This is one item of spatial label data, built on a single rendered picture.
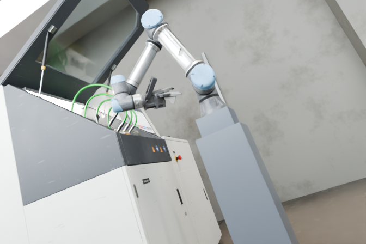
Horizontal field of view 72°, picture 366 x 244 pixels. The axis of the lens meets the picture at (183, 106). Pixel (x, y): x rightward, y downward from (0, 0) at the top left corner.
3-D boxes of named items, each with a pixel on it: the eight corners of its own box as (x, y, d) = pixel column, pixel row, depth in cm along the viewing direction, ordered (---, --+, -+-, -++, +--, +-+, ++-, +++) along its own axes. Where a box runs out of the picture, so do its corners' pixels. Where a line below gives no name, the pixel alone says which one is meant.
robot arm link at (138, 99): (131, 93, 132) (133, 97, 125) (140, 92, 133) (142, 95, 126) (134, 107, 134) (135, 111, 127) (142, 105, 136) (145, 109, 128)
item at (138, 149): (128, 164, 116) (119, 132, 120) (120, 168, 117) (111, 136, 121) (170, 160, 175) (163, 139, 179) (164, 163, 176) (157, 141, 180)
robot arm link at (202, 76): (220, 85, 132) (159, 18, 146) (221, 75, 118) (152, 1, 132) (202, 99, 132) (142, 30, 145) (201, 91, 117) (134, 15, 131)
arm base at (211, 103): (231, 110, 140) (224, 94, 142) (225, 107, 126) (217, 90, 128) (207, 121, 144) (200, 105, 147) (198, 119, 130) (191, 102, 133)
